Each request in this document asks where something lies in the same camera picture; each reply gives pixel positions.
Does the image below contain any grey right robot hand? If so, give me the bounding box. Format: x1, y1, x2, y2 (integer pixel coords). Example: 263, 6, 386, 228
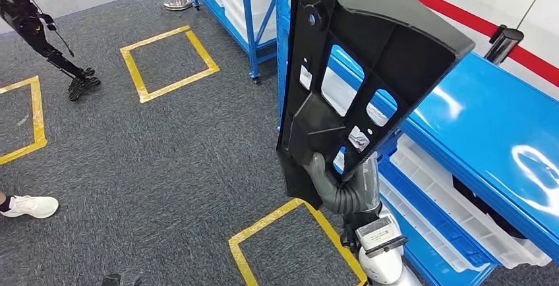
305, 152, 381, 198

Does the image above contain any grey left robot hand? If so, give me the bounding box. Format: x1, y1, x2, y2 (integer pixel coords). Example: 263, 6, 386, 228
102, 273, 143, 286

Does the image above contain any black plastic plate frame part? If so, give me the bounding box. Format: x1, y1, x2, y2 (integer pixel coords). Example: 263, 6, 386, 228
276, 0, 476, 211

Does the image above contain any blue metal shelf rack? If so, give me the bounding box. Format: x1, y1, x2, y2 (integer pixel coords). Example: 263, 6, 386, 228
274, 0, 559, 286

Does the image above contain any clear plastic film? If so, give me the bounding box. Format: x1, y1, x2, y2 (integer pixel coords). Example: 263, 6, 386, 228
348, 126, 371, 153

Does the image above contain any yellow floor tape square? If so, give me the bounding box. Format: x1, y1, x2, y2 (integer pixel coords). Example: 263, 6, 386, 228
0, 75, 48, 165
228, 198, 368, 286
120, 25, 221, 103

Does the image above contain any person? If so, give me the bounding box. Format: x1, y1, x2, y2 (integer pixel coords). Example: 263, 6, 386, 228
0, 191, 60, 220

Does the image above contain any blue rack on casters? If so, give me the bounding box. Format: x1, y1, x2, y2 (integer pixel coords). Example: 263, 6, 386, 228
184, 0, 280, 85

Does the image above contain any black humanoid robot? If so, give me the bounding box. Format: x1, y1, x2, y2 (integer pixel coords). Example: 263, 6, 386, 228
0, 0, 102, 102

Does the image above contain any black stanchion post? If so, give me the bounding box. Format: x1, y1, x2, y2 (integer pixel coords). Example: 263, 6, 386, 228
483, 25, 525, 66

